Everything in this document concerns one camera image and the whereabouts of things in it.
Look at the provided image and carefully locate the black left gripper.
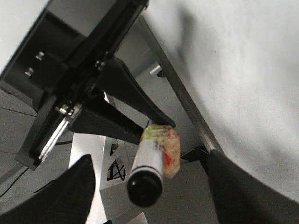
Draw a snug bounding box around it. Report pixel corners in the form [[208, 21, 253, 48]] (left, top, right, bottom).
[[0, 0, 176, 170]]

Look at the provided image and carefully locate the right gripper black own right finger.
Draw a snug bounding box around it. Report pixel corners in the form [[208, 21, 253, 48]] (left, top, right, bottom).
[[207, 150, 299, 224]]

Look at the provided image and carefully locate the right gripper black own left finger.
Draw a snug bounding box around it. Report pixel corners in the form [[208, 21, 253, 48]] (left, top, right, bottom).
[[0, 154, 96, 224]]

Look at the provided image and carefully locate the red magnet taped to marker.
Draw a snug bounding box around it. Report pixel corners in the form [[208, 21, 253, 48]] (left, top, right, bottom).
[[136, 124, 180, 179]]

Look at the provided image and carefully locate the black and white whiteboard marker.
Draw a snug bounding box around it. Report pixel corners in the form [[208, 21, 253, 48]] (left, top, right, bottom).
[[127, 139, 163, 208]]

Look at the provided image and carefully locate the grey aluminium whiteboard tray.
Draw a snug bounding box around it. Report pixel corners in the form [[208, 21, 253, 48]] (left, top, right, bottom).
[[137, 16, 223, 152]]

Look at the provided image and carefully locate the white whiteboard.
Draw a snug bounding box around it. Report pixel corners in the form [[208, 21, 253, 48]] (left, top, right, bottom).
[[144, 0, 299, 200]]

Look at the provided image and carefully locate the white table with marker pattern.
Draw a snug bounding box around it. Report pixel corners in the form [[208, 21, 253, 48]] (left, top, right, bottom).
[[69, 133, 147, 224]]

